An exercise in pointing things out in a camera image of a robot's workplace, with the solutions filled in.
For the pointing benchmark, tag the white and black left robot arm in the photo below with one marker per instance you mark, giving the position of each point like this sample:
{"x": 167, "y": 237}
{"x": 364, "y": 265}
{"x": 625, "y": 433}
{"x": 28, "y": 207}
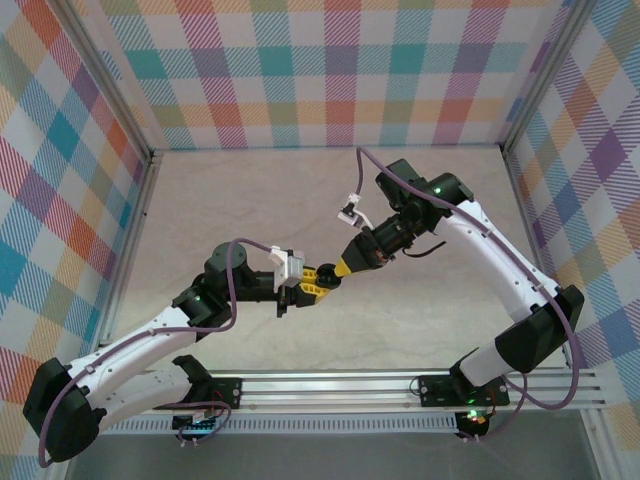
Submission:
{"x": 130, "y": 345}

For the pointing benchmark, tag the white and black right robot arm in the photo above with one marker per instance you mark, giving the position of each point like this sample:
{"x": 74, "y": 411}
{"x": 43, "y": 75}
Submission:
{"x": 500, "y": 260}

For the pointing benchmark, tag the aluminium mounting rail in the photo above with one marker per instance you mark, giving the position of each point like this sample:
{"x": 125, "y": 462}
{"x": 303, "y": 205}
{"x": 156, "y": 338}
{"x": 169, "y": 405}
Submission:
{"x": 325, "y": 390}

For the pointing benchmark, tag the aluminium table edge rail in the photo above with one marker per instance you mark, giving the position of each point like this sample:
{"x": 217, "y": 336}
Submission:
{"x": 129, "y": 250}
{"x": 539, "y": 250}

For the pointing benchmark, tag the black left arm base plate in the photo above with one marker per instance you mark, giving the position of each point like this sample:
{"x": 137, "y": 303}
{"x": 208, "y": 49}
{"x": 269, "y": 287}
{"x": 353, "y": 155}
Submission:
{"x": 227, "y": 392}

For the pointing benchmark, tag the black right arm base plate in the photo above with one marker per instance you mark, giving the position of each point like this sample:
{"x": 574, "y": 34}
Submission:
{"x": 435, "y": 392}

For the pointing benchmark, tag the aluminium frame post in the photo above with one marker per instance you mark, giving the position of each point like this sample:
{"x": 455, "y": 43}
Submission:
{"x": 110, "y": 75}
{"x": 544, "y": 75}

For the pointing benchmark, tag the short aluminium corner post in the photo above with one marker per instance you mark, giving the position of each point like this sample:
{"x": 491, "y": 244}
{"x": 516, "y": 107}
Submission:
{"x": 597, "y": 450}

